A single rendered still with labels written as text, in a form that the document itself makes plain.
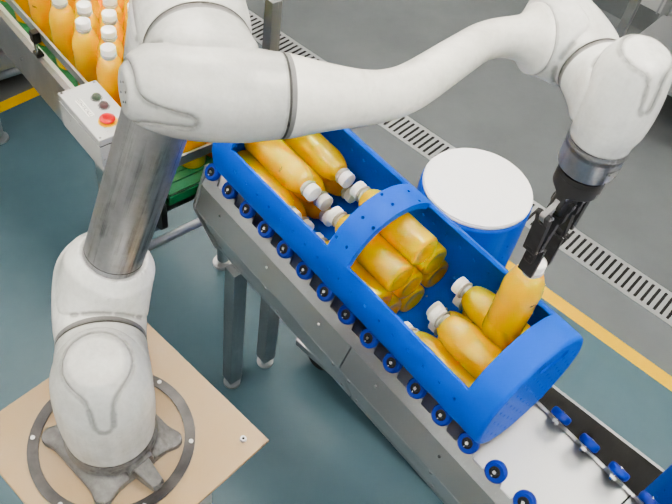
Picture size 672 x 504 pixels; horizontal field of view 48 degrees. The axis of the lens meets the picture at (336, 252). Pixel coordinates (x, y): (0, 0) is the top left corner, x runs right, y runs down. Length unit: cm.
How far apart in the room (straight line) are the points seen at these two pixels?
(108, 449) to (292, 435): 134
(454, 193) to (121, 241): 92
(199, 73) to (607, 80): 52
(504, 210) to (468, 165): 16
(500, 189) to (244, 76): 117
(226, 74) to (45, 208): 242
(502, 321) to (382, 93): 63
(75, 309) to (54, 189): 198
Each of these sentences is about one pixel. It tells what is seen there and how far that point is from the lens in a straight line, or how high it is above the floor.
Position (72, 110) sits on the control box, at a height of 110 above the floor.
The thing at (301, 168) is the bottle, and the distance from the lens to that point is 167.
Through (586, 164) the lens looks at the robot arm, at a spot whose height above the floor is 162.
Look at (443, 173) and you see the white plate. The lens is 192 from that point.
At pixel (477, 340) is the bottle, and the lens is 146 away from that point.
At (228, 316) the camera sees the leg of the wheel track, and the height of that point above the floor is 41.
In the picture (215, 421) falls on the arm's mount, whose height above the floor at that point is 101.
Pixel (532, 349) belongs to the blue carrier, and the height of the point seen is 123.
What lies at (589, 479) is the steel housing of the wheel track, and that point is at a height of 93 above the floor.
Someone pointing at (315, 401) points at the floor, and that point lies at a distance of 265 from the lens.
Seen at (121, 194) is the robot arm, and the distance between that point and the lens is 116.
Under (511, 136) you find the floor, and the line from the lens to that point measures 379.
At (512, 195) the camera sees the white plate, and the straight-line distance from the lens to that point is 192.
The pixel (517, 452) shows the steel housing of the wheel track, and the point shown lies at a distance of 164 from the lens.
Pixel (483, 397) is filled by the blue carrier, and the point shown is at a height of 116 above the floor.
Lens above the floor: 231
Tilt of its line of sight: 49 degrees down
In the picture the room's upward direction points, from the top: 11 degrees clockwise
